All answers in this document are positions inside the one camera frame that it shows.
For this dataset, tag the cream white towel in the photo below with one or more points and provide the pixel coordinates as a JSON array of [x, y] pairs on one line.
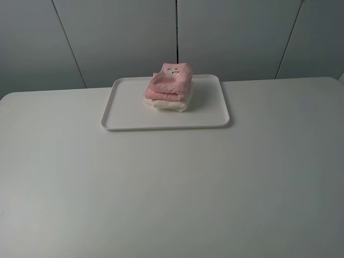
[[179, 106]]

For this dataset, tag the pink towel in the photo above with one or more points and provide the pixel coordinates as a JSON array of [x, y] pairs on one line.
[[171, 84]]

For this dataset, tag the white plastic tray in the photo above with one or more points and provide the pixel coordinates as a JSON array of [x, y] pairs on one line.
[[127, 111]]

